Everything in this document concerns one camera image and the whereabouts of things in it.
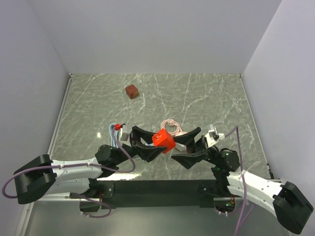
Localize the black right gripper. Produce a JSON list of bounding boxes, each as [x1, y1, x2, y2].
[[171, 127, 220, 169]]

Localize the red cube socket adapter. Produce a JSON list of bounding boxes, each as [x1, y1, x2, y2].
[[152, 128, 176, 154]]

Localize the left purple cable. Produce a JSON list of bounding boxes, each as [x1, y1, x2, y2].
[[1, 127, 136, 219]]

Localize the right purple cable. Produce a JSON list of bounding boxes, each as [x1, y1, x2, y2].
[[221, 125, 255, 236]]

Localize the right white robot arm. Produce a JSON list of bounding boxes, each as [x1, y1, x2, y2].
[[172, 126, 314, 235]]

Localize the pink coiled power cable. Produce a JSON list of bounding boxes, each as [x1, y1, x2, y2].
[[160, 118, 184, 136]]

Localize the purple cable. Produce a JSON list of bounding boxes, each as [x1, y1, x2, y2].
[[221, 125, 255, 236], [1, 127, 136, 219]]

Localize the dark red cube adapter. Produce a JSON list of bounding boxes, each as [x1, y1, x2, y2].
[[125, 84, 139, 99]]

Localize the blue power strip cable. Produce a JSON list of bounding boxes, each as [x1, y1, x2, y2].
[[108, 122, 121, 147]]

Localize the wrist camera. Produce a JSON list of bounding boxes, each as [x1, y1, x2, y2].
[[114, 123, 131, 143], [205, 124, 225, 148]]

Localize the pink round power strip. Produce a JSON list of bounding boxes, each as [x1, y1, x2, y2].
[[175, 131, 187, 137]]

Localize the white square socket adapter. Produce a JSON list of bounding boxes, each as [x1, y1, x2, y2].
[[175, 143, 187, 152]]

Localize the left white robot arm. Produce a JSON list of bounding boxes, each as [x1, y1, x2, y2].
[[14, 126, 167, 205]]

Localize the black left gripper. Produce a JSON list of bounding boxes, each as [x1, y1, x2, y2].
[[114, 126, 168, 165]]

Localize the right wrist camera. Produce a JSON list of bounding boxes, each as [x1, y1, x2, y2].
[[205, 124, 225, 148]]

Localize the black base beam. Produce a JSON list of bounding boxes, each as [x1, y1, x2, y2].
[[68, 179, 234, 210]]

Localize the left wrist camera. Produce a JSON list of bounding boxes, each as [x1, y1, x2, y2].
[[114, 123, 131, 143]]

